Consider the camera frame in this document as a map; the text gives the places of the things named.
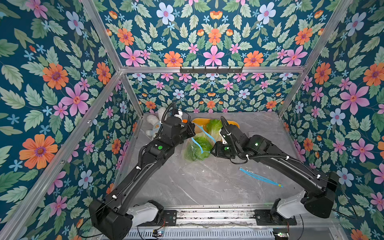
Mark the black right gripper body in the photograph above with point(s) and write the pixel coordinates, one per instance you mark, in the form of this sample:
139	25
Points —
227	132

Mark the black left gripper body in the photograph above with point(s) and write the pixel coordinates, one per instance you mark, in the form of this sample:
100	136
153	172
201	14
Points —
182	133

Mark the green cabbage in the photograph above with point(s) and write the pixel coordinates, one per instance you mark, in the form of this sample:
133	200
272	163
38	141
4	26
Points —
213	128
198	148

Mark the clear zipper bag blue seal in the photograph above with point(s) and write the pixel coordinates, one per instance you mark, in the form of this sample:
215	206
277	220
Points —
198	148

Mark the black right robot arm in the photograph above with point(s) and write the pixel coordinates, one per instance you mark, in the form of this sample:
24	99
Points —
319	190

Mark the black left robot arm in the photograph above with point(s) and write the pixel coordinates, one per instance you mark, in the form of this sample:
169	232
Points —
114	216

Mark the white plush bunny blue shirt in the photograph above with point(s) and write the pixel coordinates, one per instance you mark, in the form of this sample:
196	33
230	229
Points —
155	120

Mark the yellow plastic tray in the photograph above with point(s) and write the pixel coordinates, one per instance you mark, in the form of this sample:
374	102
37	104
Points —
200	127

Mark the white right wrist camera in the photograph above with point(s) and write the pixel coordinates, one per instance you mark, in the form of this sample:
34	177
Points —
224	133

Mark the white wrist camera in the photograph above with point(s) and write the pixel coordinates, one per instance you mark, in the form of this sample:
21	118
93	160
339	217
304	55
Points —
177	113
224	133

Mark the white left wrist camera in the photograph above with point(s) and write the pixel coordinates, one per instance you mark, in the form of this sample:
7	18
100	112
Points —
177	113

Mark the black hook rail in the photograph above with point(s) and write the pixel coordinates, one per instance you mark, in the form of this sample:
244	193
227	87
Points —
210	70

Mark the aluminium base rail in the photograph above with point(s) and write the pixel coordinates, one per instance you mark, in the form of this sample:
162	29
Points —
234	222

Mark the aluminium frame post left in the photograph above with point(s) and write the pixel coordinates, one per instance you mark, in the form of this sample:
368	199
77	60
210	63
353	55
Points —
100	28

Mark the aluminium frame post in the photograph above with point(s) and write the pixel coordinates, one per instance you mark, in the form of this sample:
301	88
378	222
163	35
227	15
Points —
100	28
335	19

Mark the aluminium frame post right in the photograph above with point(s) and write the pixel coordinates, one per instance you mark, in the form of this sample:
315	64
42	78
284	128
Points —
335	19

